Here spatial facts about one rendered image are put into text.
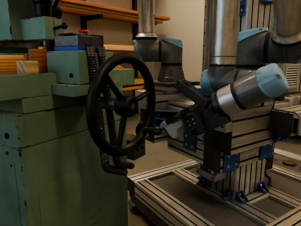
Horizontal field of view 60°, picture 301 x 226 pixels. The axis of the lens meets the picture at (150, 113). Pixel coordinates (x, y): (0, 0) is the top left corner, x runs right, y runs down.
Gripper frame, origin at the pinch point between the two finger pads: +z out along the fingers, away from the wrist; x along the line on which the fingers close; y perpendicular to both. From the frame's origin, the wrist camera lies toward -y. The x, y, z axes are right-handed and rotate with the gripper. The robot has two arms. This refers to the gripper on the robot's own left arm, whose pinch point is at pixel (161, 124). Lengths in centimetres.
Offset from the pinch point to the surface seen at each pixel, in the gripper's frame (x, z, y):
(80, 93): -19.6, 6.9, -15.4
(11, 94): -33.0, 14.9, -19.9
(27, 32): -15, 25, -46
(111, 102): -11.8, 5.0, -10.9
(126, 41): 274, 182, -169
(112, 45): 198, 156, -139
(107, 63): -18.3, -4.7, -17.9
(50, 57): -20.2, 12.0, -29.2
